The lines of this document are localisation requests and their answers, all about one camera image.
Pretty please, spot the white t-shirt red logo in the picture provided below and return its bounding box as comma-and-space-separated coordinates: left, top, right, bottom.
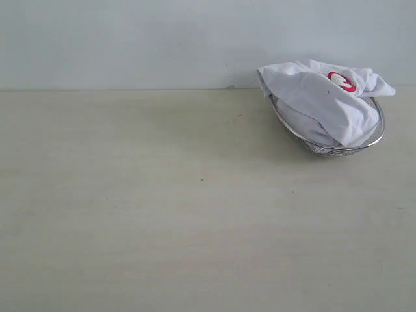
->
257, 60, 396, 147

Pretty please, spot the metal wire mesh basket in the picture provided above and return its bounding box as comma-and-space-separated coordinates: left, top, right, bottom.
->
268, 93, 385, 157

